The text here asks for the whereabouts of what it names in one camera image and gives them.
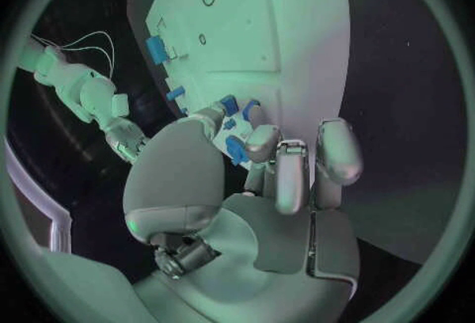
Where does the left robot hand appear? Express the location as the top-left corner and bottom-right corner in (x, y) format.
(123, 104), (366, 323)

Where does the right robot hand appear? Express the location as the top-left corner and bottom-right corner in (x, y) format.
(104, 118), (150, 165)

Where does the white task board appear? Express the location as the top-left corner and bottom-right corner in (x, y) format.
(127, 0), (352, 171)

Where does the blue peg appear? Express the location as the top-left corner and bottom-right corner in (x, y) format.
(165, 85), (186, 101)

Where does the blue hooked plug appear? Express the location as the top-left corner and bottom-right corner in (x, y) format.
(241, 100), (261, 123)

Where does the blue ribbed block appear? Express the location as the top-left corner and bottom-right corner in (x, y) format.
(145, 35), (168, 66)

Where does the white cable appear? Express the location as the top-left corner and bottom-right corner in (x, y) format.
(58, 44), (115, 76)
(58, 31), (116, 79)

